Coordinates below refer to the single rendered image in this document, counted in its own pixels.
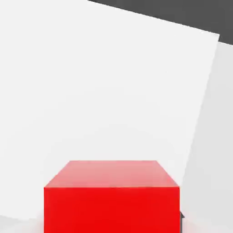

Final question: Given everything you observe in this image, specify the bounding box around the small red cube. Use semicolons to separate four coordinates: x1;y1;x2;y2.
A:
43;160;181;233

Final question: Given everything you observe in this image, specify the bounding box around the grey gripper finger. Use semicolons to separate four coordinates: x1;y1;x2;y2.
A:
179;211;186;233

